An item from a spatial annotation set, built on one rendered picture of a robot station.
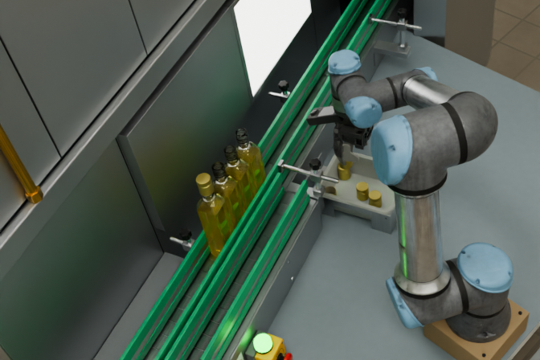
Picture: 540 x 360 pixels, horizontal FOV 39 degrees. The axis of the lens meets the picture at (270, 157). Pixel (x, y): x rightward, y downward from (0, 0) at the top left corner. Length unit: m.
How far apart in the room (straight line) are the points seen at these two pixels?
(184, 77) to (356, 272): 0.68
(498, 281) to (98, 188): 0.86
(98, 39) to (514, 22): 2.71
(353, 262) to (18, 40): 1.07
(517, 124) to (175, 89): 1.08
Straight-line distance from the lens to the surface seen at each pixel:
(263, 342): 1.83
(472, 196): 2.19
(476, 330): 1.81
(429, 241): 1.52
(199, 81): 1.87
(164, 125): 1.78
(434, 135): 1.36
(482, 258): 1.69
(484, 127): 1.39
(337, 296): 2.00
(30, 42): 1.43
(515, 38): 3.86
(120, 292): 1.89
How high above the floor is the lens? 2.44
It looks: 47 degrees down
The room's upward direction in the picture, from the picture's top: 12 degrees counter-clockwise
